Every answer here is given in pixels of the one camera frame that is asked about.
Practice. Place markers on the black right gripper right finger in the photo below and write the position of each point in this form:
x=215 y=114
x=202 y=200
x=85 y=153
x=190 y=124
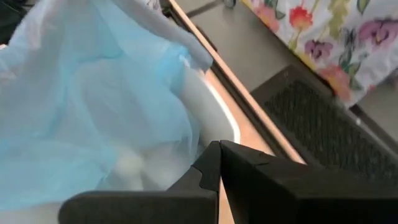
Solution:
x=311 y=199

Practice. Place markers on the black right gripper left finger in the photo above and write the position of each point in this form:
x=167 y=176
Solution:
x=140 y=208

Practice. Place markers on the blue trash bag liner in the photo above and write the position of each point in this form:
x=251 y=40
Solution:
x=93 y=109

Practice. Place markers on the white plastic trash bin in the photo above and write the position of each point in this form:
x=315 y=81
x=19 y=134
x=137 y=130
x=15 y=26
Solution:
x=214 y=115

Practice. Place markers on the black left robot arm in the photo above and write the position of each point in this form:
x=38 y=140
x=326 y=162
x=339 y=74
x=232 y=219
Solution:
x=11 y=21

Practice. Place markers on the black floor mat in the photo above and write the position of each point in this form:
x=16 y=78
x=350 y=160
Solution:
x=326 y=130

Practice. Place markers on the floral print curtain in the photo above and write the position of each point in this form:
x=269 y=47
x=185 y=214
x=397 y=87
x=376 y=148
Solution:
x=342 y=37

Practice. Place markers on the black aluminium table frame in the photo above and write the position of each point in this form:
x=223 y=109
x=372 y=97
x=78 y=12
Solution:
x=248 y=107

